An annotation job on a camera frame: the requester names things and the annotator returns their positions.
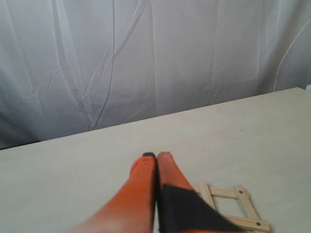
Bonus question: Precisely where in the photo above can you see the orange black-padded left gripper right finger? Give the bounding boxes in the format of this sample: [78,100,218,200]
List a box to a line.
[157,152,243,233]

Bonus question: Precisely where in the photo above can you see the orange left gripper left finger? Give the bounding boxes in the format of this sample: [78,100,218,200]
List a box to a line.
[70,152,156,233]

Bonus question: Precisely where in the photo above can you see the wooden stick with holes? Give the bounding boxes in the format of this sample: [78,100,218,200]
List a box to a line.
[224,215,270,233]
[233,185,261,226]

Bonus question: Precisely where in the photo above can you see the light wooden slat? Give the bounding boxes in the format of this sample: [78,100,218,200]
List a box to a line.
[198,181,216,210]

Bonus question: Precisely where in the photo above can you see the white wrinkled backdrop cloth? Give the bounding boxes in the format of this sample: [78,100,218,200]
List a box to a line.
[0,0,311,149]

